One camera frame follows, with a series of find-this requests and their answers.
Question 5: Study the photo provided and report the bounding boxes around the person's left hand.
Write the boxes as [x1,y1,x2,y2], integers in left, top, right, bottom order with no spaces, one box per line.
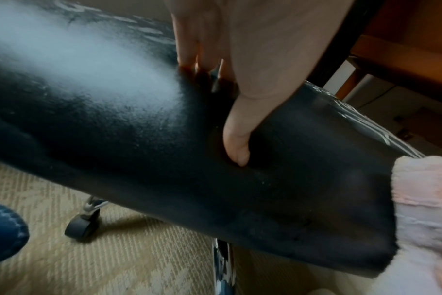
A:
[162,0,357,167]

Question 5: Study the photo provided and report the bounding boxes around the black office chair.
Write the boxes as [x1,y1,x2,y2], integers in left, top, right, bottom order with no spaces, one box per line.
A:
[0,0,425,295]

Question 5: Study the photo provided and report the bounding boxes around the pink cleaning cloth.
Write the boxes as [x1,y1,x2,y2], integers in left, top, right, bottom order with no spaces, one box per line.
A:
[372,155,442,295]

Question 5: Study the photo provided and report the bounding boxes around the red wooden table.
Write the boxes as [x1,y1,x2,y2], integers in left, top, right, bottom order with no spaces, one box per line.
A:
[334,0,442,102]

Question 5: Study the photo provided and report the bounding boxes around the blue trousers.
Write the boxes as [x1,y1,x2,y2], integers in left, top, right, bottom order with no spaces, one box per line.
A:
[0,201,30,263]

